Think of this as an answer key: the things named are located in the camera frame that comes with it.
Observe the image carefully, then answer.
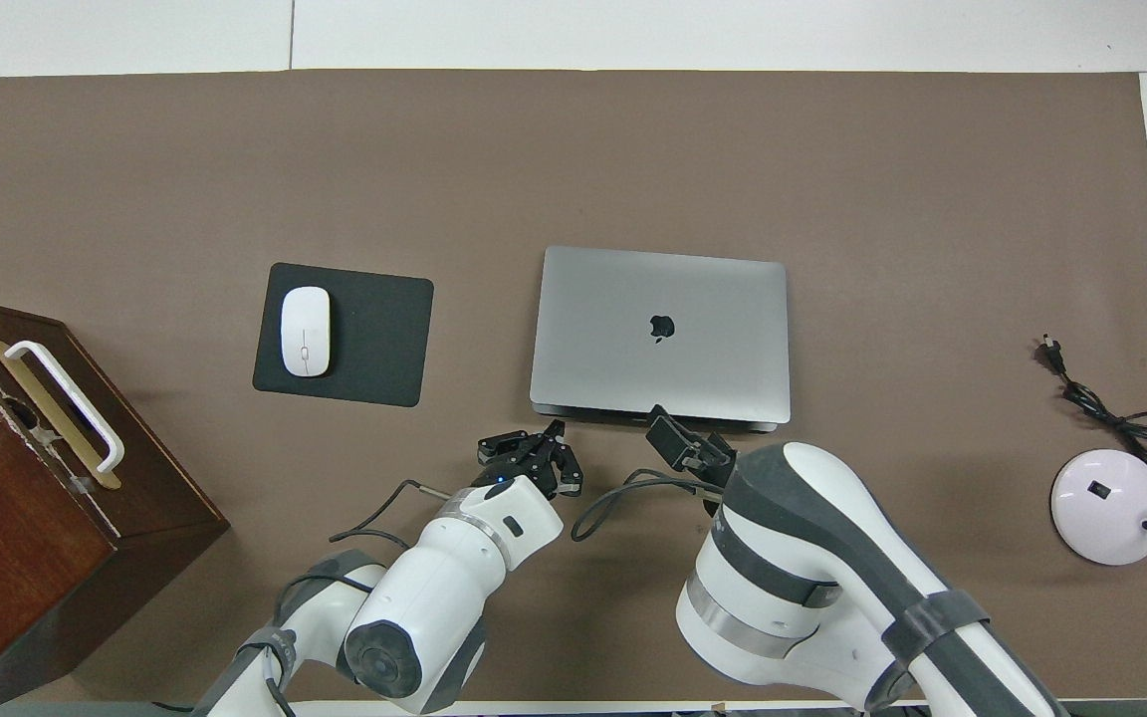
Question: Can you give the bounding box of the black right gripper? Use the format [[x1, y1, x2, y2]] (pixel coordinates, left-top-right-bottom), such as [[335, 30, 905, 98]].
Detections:
[[645, 404, 739, 491]]

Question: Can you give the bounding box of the black lamp power cable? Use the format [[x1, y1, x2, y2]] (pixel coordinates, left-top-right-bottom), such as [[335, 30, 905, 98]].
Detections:
[[1039, 336, 1147, 469]]

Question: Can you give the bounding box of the brass handle plate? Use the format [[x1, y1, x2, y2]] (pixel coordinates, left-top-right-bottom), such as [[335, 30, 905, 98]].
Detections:
[[0, 339, 123, 491]]

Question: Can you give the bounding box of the black mouse pad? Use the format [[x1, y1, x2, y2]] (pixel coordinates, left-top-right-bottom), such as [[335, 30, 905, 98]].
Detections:
[[252, 262, 435, 408]]

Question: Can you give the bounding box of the white box handle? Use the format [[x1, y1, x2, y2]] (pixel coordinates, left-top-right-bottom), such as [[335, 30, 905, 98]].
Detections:
[[4, 341, 126, 474]]

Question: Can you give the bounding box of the brown wooden box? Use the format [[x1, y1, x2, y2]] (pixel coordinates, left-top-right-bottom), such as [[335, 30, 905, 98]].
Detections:
[[0, 291, 231, 713]]

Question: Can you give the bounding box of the white desk lamp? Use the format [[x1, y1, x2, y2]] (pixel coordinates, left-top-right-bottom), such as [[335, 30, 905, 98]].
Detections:
[[1049, 363, 1147, 567]]

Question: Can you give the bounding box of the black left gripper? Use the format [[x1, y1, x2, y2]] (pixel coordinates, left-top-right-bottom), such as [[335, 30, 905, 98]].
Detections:
[[477, 419, 584, 497]]

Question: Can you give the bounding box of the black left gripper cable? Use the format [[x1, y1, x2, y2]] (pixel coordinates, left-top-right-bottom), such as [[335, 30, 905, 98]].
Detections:
[[330, 480, 455, 547]]

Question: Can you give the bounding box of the brown paper table mat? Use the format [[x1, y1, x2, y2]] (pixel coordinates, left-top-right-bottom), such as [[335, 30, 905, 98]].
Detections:
[[0, 68, 1147, 703]]

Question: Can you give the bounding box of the white computer mouse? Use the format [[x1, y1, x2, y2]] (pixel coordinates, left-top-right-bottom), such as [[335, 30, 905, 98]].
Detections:
[[280, 286, 333, 378]]

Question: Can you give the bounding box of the grey Apple laptop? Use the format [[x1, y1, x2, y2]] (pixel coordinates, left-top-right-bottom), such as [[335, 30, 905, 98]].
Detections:
[[530, 245, 794, 433]]

